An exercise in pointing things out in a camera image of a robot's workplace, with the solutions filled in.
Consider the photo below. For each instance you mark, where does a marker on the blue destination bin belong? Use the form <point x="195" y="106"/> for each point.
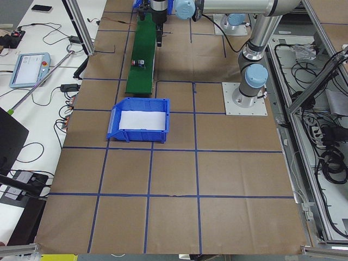
<point x="156" y="5"/>

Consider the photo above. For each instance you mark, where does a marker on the green conveyor belt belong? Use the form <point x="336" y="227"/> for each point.
<point x="140" y="79"/>

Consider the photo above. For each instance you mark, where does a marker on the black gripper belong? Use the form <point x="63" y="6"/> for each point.
<point x="159" y="14"/>

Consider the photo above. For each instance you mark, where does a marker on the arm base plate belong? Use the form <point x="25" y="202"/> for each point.
<point x="238" y="31"/>
<point x="240" y="105"/>

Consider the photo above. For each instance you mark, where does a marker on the blue source bin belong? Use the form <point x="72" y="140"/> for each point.
<point x="138" y="104"/>

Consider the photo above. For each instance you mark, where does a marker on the teach pendant tablet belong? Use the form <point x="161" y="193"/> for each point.
<point x="29" y="69"/>

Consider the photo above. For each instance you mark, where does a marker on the red push button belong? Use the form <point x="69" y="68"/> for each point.
<point x="138" y="63"/>

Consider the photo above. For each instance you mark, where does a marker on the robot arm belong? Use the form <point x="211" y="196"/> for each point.
<point x="269" y="13"/>
<point x="230" y="21"/>

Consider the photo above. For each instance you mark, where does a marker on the black power adapter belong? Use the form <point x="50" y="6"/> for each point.
<point x="69" y="87"/>

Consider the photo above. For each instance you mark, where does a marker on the black smartphone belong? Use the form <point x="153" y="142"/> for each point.
<point x="42" y="8"/>

